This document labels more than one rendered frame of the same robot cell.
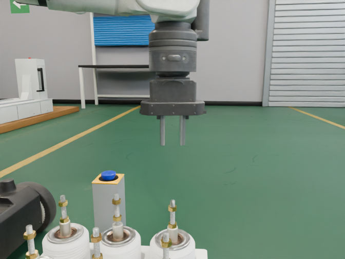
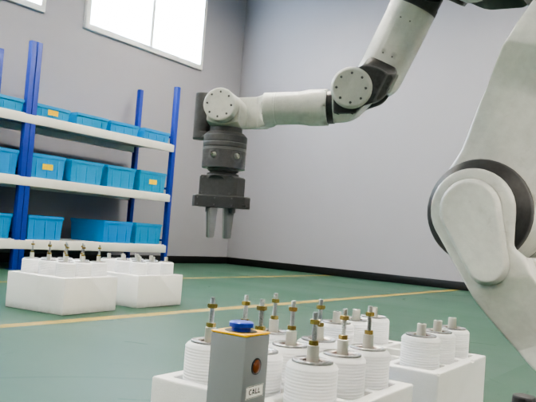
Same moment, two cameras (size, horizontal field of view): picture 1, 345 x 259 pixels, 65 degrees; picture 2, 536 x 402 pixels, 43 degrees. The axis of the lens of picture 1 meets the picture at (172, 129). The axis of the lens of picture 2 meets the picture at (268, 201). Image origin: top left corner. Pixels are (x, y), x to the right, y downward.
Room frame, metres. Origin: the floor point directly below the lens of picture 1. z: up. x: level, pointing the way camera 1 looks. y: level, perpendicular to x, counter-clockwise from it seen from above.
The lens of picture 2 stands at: (1.70, 0.74, 0.48)
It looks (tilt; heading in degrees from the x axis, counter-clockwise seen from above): 3 degrees up; 208
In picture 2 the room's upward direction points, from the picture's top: 4 degrees clockwise
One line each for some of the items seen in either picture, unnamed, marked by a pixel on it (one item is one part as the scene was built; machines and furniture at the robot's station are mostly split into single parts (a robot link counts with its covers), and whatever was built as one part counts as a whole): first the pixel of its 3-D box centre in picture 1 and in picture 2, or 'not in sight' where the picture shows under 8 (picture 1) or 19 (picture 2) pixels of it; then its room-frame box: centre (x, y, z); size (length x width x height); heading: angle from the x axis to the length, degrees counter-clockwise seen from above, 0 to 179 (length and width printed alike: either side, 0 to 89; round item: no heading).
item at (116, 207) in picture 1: (117, 210); (261, 318); (0.53, 0.12, 0.31); 0.01 x 0.01 x 0.08
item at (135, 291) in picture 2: not in sight; (135, 287); (-1.56, -1.84, 0.09); 0.39 x 0.39 x 0.18; 86
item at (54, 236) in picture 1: (65, 233); (312, 361); (0.54, 0.23, 0.25); 0.08 x 0.08 x 0.01
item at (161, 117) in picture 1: (160, 129); (229, 223); (0.52, 0.02, 0.49); 0.03 x 0.02 x 0.06; 3
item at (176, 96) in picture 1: (172, 81); (222, 178); (0.52, 0.00, 0.58); 0.13 x 0.10 x 0.12; 93
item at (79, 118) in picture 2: not in sight; (75, 122); (-3.17, -3.99, 1.38); 0.50 x 0.38 x 0.11; 83
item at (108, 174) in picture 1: (108, 176); (241, 327); (0.71, 0.18, 0.32); 0.04 x 0.04 x 0.02
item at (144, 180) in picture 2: not in sight; (136, 181); (-4.02, -3.89, 0.90); 0.50 x 0.38 x 0.21; 82
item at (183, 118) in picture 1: (184, 128); (209, 222); (0.52, -0.02, 0.49); 0.03 x 0.02 x 0.06; 3
